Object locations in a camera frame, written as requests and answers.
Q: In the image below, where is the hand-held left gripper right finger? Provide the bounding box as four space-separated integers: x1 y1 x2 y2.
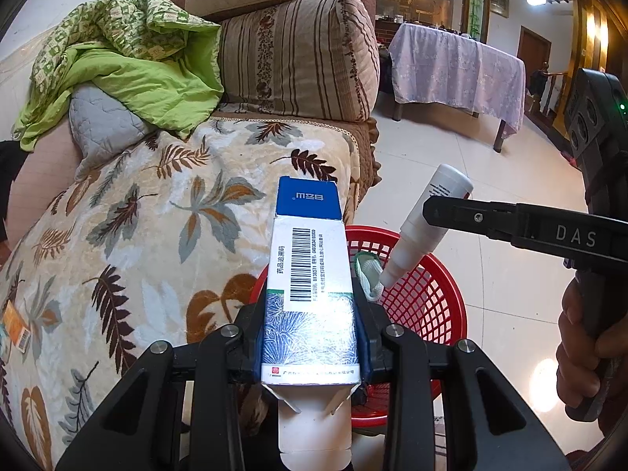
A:
353 285 570 471

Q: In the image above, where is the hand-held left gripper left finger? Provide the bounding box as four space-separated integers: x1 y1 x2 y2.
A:
56 299 268 471

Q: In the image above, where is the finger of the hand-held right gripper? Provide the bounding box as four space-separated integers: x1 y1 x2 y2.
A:
422 195 528 251

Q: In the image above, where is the white bottle with red label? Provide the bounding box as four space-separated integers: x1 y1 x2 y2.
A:
380 163 475 288

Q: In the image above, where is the blue and white medicine box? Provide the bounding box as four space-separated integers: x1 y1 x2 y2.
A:
260 177 365 471

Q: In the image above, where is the red plastic basket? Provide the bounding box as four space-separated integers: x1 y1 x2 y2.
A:
248 225 468 430

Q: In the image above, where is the person's right hand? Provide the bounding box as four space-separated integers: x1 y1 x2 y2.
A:
556 279 621 405

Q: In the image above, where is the wooden table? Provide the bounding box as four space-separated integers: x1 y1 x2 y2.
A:
392 103 508 154

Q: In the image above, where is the lilac floral tablecloth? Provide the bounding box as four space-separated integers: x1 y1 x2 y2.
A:
389 22 527 135

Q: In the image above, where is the plain brown wooden door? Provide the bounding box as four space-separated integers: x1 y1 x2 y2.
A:
517 27 553 96

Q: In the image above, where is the striped sofa cushion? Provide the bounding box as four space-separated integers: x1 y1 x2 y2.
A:
217 0 381 124

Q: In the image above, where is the orange box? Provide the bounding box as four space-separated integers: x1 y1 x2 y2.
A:
1 301 33 352

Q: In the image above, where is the grey quilted pillow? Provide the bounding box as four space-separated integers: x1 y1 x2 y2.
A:
69 82 159 170

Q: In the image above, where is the green patterned quilt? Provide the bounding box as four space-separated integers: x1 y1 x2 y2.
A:
12 0 225 153

